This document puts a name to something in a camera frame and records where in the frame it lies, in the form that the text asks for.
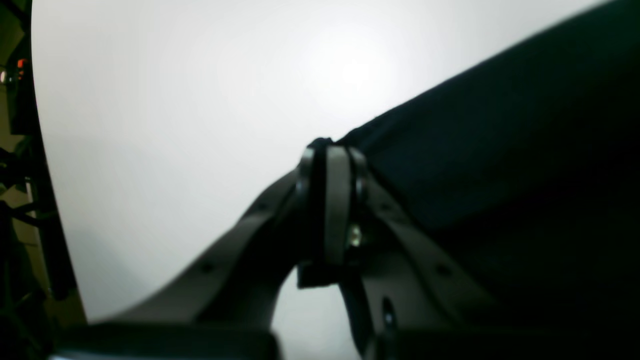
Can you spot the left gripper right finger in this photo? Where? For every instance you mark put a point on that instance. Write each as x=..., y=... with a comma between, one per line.
x=409, y=299

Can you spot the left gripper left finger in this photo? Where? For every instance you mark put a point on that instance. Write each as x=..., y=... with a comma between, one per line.
x=221, y=306

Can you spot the black T-shirt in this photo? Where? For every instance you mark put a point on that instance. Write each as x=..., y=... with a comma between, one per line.
x=524, y=169

